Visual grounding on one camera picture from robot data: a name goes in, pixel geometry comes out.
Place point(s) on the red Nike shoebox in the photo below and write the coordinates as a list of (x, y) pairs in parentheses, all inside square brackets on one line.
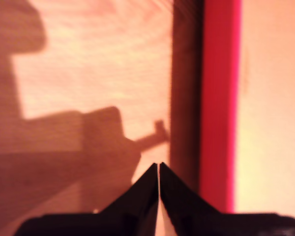
[(218, 98)]

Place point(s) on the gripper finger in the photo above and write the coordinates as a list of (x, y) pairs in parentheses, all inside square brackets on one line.
[(142, 196), (177, 196)]

